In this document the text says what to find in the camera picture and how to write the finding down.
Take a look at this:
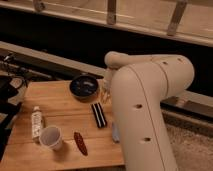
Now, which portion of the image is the white paper cup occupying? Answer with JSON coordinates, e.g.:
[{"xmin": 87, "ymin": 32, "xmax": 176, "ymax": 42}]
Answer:
[{"xmin": 39, "ymin": 126, "xmax": 63, "ymax": 150}]

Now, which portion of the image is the black equipment with cables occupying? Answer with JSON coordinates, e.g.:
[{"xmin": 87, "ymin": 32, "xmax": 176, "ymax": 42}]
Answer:
[{"xmin": 0, "ymin": 53, "xmax": 31, "ymax": 161}]

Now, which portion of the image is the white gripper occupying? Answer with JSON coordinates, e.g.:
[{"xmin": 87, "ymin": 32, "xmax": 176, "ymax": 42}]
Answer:
[{"xmin": 101, "ymin": 68, "xmax": 114, "ymax": 103}]

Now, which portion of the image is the dark blue bowl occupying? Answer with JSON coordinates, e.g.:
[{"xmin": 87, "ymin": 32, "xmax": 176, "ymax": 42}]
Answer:
[{"xmin": 69, "ymin": 75, "xmax": 99, "ymax": 98}]

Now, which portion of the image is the dark red chili pepper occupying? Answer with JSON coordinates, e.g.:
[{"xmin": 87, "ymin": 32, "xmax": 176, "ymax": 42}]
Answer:
[{"xmin": 74, "ymin": 132, "xmax": 88, "ymax": 156}]

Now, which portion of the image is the blue sponge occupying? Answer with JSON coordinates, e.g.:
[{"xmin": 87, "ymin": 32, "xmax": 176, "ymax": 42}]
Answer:
[{"xmin": 112, "ymin": 122, "xmax": 120, "ymax": 143}]

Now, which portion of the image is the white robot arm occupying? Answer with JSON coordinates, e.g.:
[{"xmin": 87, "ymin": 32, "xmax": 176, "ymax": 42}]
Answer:
[{"xmin": 102, "ymin": 51, "xmax": 195, "ymax": 171}]

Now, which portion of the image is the white tube bottle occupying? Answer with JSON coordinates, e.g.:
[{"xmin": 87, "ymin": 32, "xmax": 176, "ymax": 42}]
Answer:
[{"xmin": 31, "ymin": 106, "xmax": 44, "ymax": 142}]

